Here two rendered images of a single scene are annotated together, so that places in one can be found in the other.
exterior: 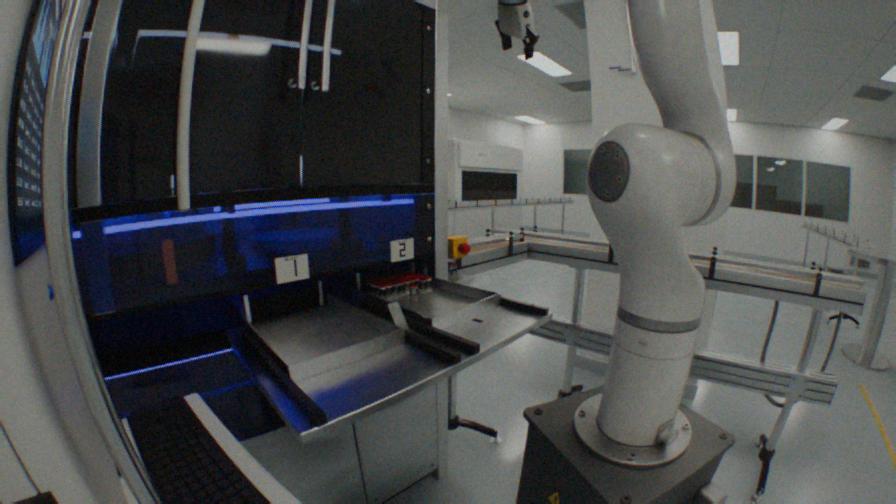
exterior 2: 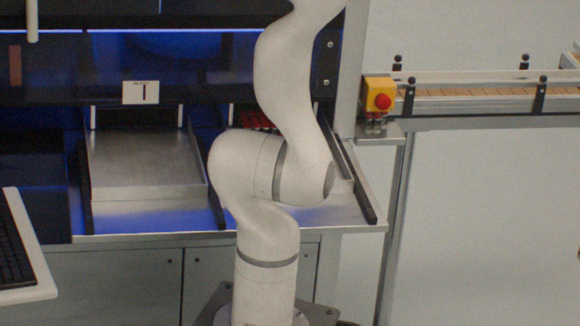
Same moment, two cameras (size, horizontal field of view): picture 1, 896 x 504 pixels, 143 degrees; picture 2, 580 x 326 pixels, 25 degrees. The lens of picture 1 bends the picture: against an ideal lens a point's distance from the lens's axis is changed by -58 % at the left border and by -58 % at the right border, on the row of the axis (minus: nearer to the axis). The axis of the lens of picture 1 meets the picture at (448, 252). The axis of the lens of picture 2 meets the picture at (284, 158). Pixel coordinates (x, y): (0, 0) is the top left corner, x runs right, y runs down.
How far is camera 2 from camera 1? 2.30 m
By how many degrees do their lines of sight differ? 36
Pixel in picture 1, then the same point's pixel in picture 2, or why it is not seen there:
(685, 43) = (261, 97)
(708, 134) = (288, 152)
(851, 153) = not seen: outside the picture
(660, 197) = (214, 182)
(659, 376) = (239, 284)
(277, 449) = (83, 265)
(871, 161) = not seen: outside the picture
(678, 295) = (243, 238)
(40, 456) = not seen: outside the picture
